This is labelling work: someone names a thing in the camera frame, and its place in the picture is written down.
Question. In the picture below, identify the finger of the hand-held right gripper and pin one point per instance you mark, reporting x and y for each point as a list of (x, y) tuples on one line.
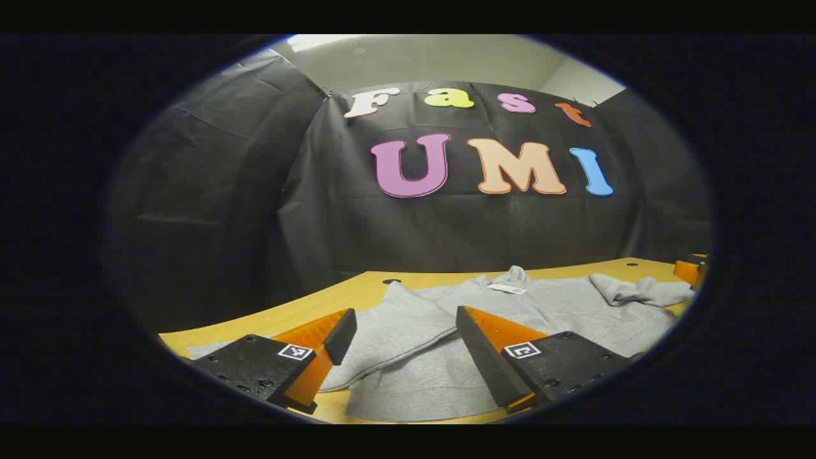
[(690, 271)]

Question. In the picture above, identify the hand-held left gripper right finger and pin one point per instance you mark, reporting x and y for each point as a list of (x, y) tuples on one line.
[(484, 363)]

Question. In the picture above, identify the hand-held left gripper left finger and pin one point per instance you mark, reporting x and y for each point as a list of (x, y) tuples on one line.
[(341, 335)]

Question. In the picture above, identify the grey sweatshirt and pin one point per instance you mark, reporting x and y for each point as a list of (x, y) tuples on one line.
[(574, 306)]

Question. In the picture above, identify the black backdrop cloth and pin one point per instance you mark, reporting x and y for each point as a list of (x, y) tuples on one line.
[(446, 229)]

